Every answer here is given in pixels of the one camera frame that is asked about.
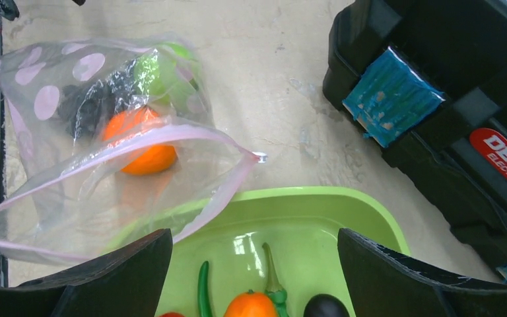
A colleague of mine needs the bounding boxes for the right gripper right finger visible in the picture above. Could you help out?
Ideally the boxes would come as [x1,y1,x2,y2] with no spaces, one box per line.
[337,229,507,316]

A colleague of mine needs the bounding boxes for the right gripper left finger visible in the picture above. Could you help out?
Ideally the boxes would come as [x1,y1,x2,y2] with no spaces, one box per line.
[0,229,173,316]

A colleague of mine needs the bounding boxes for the dark purple fake eggplant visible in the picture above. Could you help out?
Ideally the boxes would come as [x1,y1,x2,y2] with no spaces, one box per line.
[303,294,350,317]

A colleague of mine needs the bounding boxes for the clear zip top bag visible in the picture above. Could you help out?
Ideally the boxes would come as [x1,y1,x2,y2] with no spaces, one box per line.
[0,34,267,264]

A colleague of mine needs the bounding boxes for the small orange fake fruit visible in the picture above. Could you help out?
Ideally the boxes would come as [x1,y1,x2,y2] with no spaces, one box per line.
[223,290,278,317]

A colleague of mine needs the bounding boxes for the dark purple fake grapes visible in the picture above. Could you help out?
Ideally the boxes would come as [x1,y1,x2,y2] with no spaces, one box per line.
[57,71,135,140]

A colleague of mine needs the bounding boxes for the green fake apple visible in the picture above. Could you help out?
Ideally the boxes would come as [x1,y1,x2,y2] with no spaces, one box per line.
[133,42,200,106]

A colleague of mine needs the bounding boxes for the green plastic tray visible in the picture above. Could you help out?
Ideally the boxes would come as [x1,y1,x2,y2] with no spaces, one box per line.
[113,186,412,317]

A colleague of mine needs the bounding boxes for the black plastic toolbox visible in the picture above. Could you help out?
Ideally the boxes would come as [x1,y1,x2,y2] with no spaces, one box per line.
[323,0,507,269]

